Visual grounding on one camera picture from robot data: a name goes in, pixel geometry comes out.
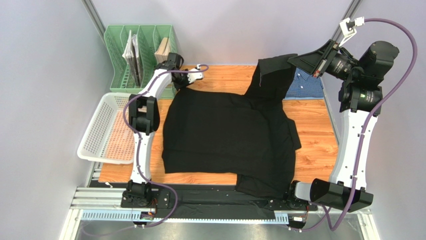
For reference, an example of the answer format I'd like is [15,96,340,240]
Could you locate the black long sleeve shirt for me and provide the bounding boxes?
[162,54,302,198]

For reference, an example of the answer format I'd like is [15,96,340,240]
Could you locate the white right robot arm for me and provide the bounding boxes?
[288,40,399,213]

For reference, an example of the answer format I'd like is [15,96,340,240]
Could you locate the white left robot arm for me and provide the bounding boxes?
[123,52,188,206]

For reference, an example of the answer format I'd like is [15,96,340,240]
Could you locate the folded blue checkered shirt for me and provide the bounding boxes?
[285,68,324,98]

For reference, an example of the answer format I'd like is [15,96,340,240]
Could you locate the tan books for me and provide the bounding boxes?
[154,37,171,64]

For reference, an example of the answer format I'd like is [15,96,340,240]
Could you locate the folded light blue shirt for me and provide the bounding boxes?
[283,96,324,101]

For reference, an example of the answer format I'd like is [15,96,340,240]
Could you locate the green file organizer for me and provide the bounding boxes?
[103,24,178,94]

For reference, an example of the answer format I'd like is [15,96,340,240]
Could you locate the grey magazines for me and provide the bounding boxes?
[122,30,144,88]

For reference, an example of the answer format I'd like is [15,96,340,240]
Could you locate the white plastic basket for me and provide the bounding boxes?
[77,92,135,165]

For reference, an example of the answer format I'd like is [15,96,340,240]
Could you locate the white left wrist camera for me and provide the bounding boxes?
[187,64,204,84]

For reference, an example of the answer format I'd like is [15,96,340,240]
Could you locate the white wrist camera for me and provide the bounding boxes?
[339,16,365,46]
[187,64,204,84]

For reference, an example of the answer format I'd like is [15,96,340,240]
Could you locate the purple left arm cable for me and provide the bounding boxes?
[122,64,210,229]

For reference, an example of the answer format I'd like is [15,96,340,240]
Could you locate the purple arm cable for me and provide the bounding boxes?
[288,18,418,233]
[122,64,210,229]

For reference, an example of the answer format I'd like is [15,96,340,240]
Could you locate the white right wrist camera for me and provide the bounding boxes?
[339,16,365,46]

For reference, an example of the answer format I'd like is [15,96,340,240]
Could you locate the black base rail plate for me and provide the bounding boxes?
[89,183,318,220]

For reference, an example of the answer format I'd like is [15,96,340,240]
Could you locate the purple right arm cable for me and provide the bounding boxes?
[288,18,418,233]

